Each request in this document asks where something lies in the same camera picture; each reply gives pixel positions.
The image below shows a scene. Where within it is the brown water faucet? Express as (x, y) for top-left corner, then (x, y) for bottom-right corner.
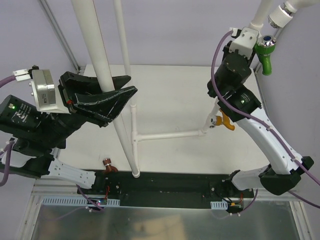
(102, 158), (118, 174)

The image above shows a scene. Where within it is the white PVC pipe frame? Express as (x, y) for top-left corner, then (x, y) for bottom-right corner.
(71, 0), (308, 178)

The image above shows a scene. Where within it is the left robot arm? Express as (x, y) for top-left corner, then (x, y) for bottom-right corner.
(0, 67), (137, 195)

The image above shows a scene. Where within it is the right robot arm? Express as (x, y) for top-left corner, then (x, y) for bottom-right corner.
(207, 44), (314, 198)

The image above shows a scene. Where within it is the green water faucet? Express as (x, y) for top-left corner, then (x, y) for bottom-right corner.
(254, 35), (277, 76)

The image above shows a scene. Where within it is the orange water faucet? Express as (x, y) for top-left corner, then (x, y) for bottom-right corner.
(209, 112), (235, 131)

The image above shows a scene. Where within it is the white water faucet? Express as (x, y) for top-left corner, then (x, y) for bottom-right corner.
(268, 1), (297, 29)

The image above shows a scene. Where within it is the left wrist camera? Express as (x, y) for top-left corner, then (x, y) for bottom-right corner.
(12, 65), (69, 114)

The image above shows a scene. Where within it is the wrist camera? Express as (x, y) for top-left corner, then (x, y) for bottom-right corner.
(233, 27), (259, 47)
(12, 65), (69, 114)

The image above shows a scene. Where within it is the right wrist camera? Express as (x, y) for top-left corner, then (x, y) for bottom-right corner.
(233, 27), (259, 47)

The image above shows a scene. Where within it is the right aluminium frame post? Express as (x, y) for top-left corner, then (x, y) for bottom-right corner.
(253, 24), (286, 73)

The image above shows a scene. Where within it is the aluminium frame post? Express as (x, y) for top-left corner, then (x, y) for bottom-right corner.
(37, 0), (81, 73)
(253, 24), (286, 73)

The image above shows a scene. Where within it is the left aluminium frame post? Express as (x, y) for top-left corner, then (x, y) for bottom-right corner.
(37, 0), (81, 73)

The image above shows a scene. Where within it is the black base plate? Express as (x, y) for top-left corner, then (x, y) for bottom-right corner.
(81, 170), (254, 209)

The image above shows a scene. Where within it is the left white cable duct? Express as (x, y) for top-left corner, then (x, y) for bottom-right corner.
(42, 196), (120, 208)

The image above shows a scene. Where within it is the white cable duct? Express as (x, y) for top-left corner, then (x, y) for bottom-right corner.
(210, 200), (228, 210)
(42, 196), (120, 208)

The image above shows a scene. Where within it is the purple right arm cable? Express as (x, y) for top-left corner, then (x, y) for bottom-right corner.
(210, 29), (320, 210)

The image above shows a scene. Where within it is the right white cable duct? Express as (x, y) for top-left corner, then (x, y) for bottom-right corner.
(210, 200), (228, 210)

